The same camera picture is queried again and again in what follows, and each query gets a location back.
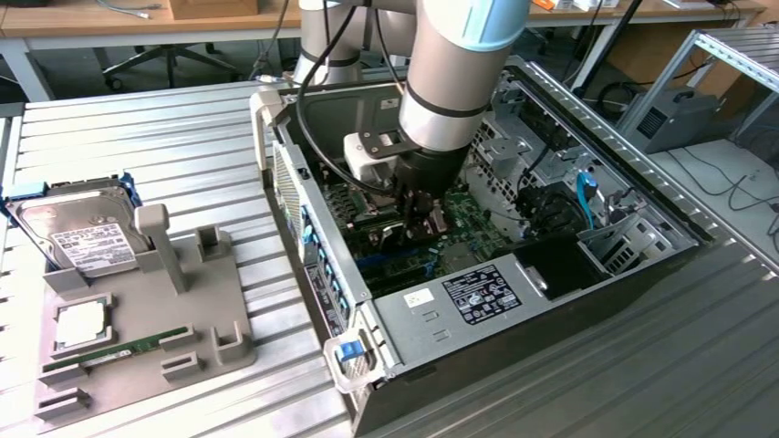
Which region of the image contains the green motherboard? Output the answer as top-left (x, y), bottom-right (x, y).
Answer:
top-left (315, 172), bottom-right (520, 298)

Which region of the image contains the blue wire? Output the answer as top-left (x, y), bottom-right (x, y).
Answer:
top-left (574, 167), bottom-right (602, 230)

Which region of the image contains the grey hanging cable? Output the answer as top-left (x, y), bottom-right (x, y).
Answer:
top-left (248, 0), bottom-right (293, 86)

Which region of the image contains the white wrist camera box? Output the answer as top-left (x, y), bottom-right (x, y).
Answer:
top-left (342, 130), bottom-right (422, 189)

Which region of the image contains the light blue network cable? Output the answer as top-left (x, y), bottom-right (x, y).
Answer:
top-left (93, 0), bottom-right (165, 20)

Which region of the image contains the coiled black cable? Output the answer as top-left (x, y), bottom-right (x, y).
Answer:
top-left (598, 80), bottom-right (635, 115)

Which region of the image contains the silver hard disk drive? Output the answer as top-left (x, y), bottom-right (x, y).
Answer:
top-left (3, 187), bottom-right (153, 280)

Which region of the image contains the black expansion slot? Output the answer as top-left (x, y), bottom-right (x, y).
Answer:
top-left (363, 268), bottom-right (435, 296)

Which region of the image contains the open PC case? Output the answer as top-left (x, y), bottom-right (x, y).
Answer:
top-left (248, 54), bottom-right (716, 438)

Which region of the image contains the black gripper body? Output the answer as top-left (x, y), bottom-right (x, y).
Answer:
top-left (392, 146), bottom-right (474, 202)

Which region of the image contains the black stand pole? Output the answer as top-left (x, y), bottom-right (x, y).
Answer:
top-left (571, 0), bottom-right (647, 95)

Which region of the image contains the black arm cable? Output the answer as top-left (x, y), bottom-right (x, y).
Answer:
top-left (296, 0), bottom-right (395, 191)

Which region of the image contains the black table cable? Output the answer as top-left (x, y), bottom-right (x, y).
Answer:
top-left (666, 148), bottom-right (779, 214)

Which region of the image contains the CPU socket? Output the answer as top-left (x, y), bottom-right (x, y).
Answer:
top-left (355, 184), bottom-right (400, 218)

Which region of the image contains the black office chair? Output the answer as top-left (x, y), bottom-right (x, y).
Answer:
top-left (522, 26), bottom-right (556, 57)
top-left (100, 43), bottom-right (244, 91)

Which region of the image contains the silver CPU chip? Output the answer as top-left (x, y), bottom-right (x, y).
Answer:
top-left (52, 302), bottom-right (109, 351)

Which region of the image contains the grey parts rack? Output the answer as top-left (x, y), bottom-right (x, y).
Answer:
top-left (33, 203), bottom-right (260, 423)

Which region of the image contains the grey power supply unit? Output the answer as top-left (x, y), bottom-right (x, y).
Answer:
top-left (368, 254), bottom-right (552, 381)

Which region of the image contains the grey chipset heatsink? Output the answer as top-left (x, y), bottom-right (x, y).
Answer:
top-left (438, 243), bottom-right (482, 271)

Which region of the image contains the grey desktop tower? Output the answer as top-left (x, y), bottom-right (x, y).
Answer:
top-left (632, 86), bottom-right (730, 156)

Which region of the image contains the perforated metal drive cage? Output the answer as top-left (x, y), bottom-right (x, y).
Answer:
top-left (471, 68), bottom-right (590, 202)

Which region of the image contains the green RAM stick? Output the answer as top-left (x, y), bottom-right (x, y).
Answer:
top-left (40, 326), bottom-right (191, 374)

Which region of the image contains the brown wooden cabinet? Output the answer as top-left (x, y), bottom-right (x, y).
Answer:
top-left (606, 22), bottom-right (759, 99)

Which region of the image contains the small white box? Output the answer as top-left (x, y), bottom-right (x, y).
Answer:
top-left (556, 0), bottom-right (610, 13)

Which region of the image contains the black wire bundle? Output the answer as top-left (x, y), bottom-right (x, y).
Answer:
top-left (515, 134), bottom-right (583, 241)

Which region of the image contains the cardboard box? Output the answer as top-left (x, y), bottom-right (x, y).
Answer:
top-left (164, 0), bottom-right (261, 22)

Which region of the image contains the aluminium frame table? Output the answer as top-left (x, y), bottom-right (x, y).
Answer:
top-left (614, 25), bottom-right (779, 154)

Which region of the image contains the metal disk bay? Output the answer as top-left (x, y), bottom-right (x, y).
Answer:
top-left (575, 214), bottom-right (678, 276)

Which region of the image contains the blue disk caddy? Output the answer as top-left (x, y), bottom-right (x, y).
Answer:
top-left (0, 171), bottom-right (147, 238)

